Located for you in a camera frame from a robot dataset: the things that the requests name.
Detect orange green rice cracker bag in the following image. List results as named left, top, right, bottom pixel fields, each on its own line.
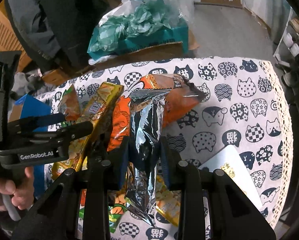
left=58, top=85, right=81, bottom=122

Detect green snack bag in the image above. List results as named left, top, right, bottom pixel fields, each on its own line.
left=77, top=203, right=127, bottom=234

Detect long yellow snack pack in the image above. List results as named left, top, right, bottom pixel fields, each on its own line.
left=51, top=82, right=124, bottom=180

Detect silver foil snack packet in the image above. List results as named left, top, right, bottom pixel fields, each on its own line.
left=125, top=88, right=171, bottom=226

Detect red orange snack bag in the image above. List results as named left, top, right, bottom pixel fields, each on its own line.
left=85, top=99, right=130, bottom=197

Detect person left hand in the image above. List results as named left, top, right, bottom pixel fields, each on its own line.
left=0, top=167, right=34, bottom=211

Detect blue cardboard shoe box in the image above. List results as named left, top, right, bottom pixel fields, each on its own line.
left=8, top=93, right=52, bottom=198

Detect grey white fleece clothes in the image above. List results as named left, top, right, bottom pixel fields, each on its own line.
left=10, top=70, right=56, bottom=101

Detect white card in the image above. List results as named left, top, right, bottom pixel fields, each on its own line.
left=198, top=145, right=262, bottom=209

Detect wooden louvered door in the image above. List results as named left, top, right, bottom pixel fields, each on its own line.
left=0, top=0, right=32, bottom=72

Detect cat pattern tablecloth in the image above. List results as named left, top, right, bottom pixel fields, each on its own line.
left=38, top=57, right=293, bottom=227

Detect dark orange snack bag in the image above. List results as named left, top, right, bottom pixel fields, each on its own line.
left=116, top=74, right=208, bottom=127

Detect green checkered cloth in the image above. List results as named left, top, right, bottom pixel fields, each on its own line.
left=88, top=0, right=181, bottom=53

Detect shoe rack with shoes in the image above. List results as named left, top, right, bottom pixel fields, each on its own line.
left=273, top=9, right=299, bottom=103

